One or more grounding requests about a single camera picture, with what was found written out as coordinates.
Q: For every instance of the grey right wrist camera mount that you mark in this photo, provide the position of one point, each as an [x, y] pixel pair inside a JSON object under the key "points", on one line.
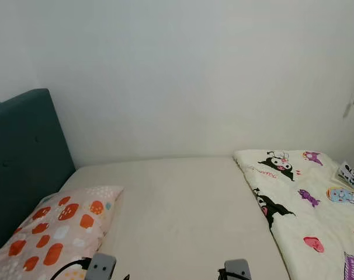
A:
{"points": [[238, 269]]}

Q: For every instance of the white cartoon print blanket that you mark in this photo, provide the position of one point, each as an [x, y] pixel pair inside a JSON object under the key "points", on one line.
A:
{"points": [[317, 221]]}

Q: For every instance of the pink pillow with orange dots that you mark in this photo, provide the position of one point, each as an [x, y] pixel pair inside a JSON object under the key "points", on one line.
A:
{"points": [[54, 233]]}

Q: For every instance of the beige mattress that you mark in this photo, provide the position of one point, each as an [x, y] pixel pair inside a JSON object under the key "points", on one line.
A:
{"points": [[188, 216]]}

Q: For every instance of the teal upholstered bed frame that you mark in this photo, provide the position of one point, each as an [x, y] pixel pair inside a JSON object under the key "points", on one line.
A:
{"points": [[25, 157]]}

